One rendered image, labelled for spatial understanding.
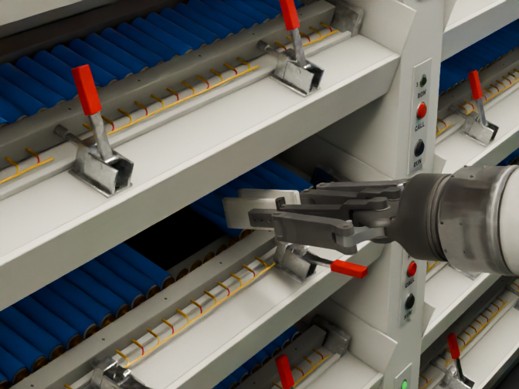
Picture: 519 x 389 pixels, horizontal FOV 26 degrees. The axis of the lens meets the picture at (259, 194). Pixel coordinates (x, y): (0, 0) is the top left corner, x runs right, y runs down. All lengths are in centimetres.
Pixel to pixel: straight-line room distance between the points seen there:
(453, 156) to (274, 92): 44
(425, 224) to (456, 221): 3
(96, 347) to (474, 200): 33
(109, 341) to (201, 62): 25
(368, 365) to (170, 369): 41
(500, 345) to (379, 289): 51
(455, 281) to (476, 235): 61
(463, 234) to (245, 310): 24
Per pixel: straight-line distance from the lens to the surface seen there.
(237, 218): 107
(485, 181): 92
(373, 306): 129
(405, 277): 130
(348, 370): 131
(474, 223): 91
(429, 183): 95
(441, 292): 149
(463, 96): 150
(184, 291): 101
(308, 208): 101
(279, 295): 108
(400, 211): 95
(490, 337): 177
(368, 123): 120
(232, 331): 102
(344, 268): 107
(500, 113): 155
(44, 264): 79
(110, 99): 90
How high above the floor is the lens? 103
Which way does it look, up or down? 24 degrees down
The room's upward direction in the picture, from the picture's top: straight up
